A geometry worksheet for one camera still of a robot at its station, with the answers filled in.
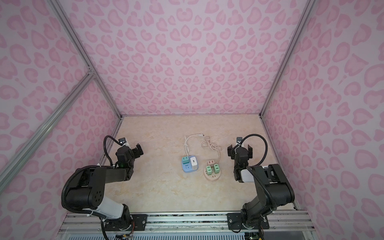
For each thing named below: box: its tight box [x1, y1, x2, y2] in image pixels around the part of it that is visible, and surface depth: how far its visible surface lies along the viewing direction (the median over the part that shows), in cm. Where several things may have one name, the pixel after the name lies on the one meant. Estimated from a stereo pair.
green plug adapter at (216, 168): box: [213, 163, 220, 174], surface depth 87 cm
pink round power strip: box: [203, 166, 222, 181], surface depth 88 cm
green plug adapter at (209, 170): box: [206, 165, 212, 176], surface depth 86 cm
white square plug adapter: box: [190, 156, 198, 170], surface depth 88 cm
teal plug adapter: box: [182, 156, 190, 165], surface depth 90 cm
